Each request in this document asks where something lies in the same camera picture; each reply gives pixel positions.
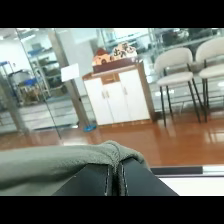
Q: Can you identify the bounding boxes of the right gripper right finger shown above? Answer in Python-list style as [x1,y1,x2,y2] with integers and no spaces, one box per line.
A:
[116,157,179,197]

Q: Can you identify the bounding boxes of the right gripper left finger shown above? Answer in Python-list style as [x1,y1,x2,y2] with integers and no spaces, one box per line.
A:
[53,163,115,197]

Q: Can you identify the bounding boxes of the grey-green garment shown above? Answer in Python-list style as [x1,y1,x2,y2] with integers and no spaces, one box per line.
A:
[0,140,150,197]

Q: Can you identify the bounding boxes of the white paper sign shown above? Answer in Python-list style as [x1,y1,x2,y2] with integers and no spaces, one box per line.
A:
[60,63,81,83]

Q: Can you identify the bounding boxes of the white chair with black legs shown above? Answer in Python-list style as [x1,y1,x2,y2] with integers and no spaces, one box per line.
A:
[153,47,202,128]
[195,36,224,123]

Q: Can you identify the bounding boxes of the decorations on cabinet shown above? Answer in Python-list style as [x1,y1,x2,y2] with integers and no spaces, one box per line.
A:
[91,42,139,74]

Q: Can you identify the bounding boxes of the silver frame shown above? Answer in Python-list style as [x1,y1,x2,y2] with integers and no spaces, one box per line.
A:
[201,165,224,178]

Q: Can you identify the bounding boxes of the white cabinet with brown frame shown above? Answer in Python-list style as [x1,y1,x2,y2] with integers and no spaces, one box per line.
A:
[82,59,156,127]

